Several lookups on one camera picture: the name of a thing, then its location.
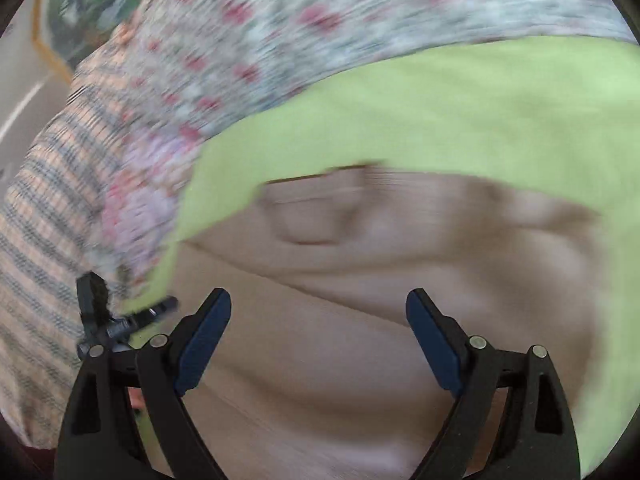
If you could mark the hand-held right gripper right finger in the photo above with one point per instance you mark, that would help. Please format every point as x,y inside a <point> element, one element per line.
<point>434,345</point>

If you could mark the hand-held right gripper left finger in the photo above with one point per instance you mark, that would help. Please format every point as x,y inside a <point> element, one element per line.
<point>202,345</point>

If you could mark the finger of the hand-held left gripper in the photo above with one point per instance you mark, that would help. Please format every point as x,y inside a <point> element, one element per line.
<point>152,310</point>
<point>92,305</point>

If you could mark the beige knitted sweater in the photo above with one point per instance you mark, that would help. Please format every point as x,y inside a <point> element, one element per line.
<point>325,320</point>

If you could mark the plaid checked blanket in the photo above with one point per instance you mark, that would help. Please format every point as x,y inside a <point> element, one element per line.
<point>45,240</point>

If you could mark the purple floral frilled pillow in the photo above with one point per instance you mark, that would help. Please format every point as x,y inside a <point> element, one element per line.
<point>140,210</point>

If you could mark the light green bed sheet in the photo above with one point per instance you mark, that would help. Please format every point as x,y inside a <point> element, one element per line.
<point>450,110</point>

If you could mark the floral quilt with pink roses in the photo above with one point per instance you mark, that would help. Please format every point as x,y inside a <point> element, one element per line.
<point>300,25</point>

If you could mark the gold framed wall picture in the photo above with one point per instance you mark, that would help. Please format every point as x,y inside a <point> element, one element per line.
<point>90,0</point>

